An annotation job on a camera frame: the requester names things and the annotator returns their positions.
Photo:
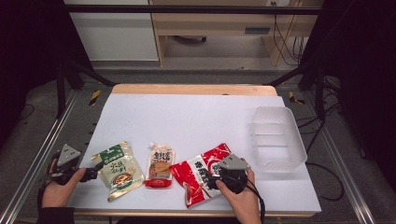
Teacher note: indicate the black metal stand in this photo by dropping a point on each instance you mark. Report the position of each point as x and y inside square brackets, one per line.
[320, 93]
[61, 93]

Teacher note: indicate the black horizontal bar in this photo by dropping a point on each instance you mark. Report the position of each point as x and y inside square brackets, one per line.
[186, 9]

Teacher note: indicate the person's left hand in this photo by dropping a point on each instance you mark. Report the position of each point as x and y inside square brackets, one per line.
[59, 193]

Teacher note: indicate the translucent plastic container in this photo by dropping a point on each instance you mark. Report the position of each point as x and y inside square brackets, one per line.
[277, 140]

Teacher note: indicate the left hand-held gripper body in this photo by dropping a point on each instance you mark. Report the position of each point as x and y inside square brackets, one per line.
[67, 155]

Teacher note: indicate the white cabinet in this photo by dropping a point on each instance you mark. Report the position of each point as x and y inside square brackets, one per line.
[112, 37]

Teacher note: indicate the person's right hand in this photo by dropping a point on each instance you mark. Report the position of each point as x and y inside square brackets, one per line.
[241, 202]

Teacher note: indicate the orange spout pouch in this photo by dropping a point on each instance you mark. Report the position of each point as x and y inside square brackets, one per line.
[159, 169]

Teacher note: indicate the aluminium rail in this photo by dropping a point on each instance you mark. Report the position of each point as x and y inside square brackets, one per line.
[40, 152]
[339, 161]

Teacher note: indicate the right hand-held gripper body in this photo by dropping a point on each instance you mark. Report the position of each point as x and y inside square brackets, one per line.
[233, 174]

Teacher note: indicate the black curtain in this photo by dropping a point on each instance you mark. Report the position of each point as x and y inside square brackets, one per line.
[364, 62]
[28, 46]

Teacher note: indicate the wooden desk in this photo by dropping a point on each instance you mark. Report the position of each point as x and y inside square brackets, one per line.
[218, 23]

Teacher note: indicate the green and white pouch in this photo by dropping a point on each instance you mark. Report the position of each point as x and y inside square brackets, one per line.
[120, 171]

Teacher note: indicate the red and white pouch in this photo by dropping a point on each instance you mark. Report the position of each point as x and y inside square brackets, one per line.
[194, 177]

